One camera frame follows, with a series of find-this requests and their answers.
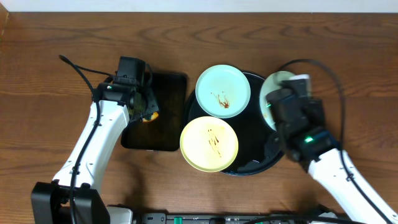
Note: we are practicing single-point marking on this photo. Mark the yellow plate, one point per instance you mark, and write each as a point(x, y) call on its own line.
point(209, 144)

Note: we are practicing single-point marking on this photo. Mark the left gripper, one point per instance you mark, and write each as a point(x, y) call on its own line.
point(149, 104)

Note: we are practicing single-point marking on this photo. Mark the black rectangular tray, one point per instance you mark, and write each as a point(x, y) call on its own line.
point(163, 132)

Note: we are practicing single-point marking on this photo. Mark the light blue plate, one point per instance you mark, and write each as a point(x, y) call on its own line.
point(270, 84)
point(223, 91)

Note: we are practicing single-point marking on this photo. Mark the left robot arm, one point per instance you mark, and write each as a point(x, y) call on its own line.
point(73, 196)

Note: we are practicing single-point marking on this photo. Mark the green yellow sponge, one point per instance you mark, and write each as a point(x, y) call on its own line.
point(150, 117)

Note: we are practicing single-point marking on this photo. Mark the light blue plate top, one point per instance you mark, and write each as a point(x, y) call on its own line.
point(223, 91)

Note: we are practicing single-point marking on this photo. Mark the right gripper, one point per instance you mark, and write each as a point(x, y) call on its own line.
point(316, 108)

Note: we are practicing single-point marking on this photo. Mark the black round tray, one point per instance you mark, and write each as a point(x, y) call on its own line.
point(258, 149)

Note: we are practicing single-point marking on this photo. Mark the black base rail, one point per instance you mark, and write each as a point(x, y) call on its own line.
point(163, 218)

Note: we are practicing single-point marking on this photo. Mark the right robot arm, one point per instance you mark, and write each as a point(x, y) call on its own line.
point(304, 138)

